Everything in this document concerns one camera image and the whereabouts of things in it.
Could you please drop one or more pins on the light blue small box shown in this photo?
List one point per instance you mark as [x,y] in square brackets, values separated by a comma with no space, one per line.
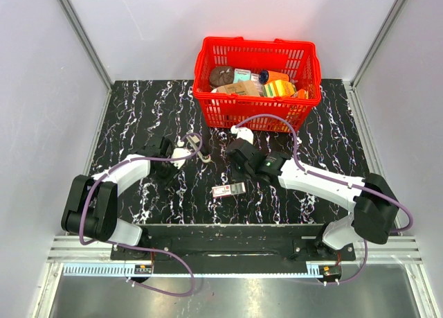
[241,75]

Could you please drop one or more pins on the yellow green striped box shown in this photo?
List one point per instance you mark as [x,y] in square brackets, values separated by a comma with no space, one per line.
[279,88]

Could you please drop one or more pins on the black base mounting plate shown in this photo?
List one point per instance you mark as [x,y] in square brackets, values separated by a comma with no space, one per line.
[283,240]

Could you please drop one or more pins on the beige staple remover tool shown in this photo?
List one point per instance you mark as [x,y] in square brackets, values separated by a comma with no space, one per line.
[198,143]

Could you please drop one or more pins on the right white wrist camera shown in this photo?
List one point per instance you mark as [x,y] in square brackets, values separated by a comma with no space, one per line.
[242,133]

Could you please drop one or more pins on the orange bottle blue cap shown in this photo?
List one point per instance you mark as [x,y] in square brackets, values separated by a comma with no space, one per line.
[267,76]

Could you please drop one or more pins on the brown cardboard box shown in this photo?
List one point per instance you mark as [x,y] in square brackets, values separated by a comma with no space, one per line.
[241,88]

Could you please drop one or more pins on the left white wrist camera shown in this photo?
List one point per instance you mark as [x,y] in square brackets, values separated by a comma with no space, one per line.
[180,154]

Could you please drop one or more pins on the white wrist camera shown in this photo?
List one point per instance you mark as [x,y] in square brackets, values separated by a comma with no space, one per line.
[242,133]
[180,154]

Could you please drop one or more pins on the brown round cookie pack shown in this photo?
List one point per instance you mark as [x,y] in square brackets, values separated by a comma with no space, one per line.
[221,75]

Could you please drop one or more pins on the small staples box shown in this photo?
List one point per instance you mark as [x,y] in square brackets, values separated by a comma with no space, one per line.
[229,190]

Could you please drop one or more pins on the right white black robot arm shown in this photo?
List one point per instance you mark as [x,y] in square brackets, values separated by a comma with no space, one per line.
[368,201]

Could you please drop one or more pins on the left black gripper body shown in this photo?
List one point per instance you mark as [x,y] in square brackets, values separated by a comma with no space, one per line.
[167,173]

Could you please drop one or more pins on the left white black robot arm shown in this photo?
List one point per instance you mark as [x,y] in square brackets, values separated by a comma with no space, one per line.
[159,158]

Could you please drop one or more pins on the red plastic shopping basket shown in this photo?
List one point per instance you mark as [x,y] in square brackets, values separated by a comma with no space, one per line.
[297,59]

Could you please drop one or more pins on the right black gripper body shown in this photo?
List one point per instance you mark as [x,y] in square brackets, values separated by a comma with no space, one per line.
[243,170]

